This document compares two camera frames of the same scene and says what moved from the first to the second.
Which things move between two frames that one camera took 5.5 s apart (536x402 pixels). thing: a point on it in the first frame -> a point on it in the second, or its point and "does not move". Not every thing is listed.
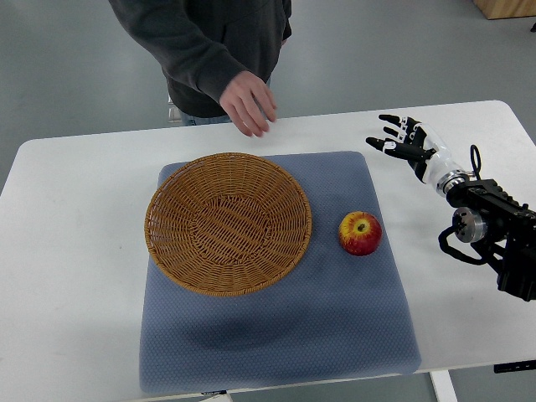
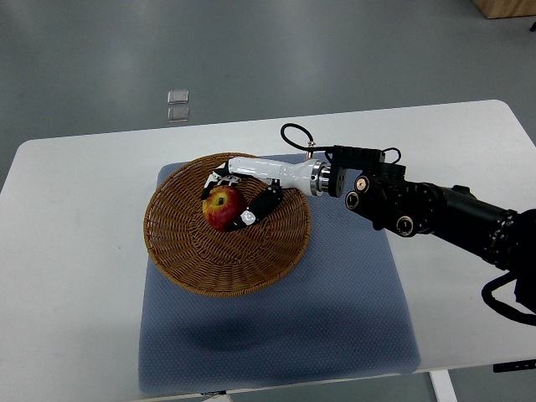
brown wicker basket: (225, 224) does not move
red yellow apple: (359, 233) -> (223, 206)
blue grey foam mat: (344, 316) does not move
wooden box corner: (497, 9) does not move
